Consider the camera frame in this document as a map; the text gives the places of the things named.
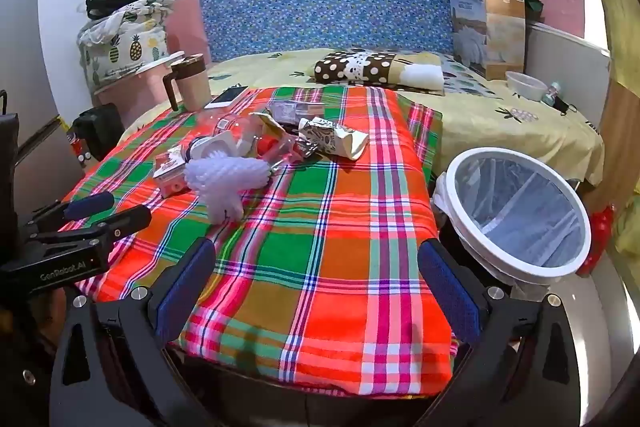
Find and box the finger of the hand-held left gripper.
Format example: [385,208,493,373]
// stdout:
[27,205,152,254]
[20,191,116,235]

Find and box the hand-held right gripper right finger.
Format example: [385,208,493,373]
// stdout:
[417,237,596,427]

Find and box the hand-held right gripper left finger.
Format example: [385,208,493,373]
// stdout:
[50,237,221,427]

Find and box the small pink carton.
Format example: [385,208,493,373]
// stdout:
[152,146,193,198]

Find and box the white foam fruit net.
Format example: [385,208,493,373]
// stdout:
[184,155,273,225]

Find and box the white trash bin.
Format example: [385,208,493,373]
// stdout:
[432,147,592,288]

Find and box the beige patterned snack bag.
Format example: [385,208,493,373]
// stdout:
[298,117,370,161]

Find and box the pink storage box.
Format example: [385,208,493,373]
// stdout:
[92,52,186,128]

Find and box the plaid blanket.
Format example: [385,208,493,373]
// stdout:
[60,86,458,398]

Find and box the beige mug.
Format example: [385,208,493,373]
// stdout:
[162,53,212,112]

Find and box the pineapple print bedding bundle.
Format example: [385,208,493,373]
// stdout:
[77,0,176,90]

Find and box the yellow bed sheet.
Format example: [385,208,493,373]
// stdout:
[120,47,606,188]

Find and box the grey refrigerator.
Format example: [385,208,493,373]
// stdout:
[0,0,86,208]

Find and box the smartphone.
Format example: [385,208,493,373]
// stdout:
[204,85,249,110]

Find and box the red detergent bottle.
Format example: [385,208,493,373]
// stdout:
[587,204,618,275]

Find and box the leaf print cloth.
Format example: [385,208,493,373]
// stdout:
[437,54,503,100]

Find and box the white bowl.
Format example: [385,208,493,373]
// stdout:
[506,71,549,102]

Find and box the wooden board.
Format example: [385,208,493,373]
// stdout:
[582,77,640,212]

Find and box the brown polka dot pillow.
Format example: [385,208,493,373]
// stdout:
[314,48,446,96]

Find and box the white cabinet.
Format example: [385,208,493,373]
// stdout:
[525,21,612,128]

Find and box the cardboard bedding package box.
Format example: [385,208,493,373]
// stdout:
[447,0,527,81]

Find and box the yellow curtain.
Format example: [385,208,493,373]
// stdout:
[580,0,640,258]

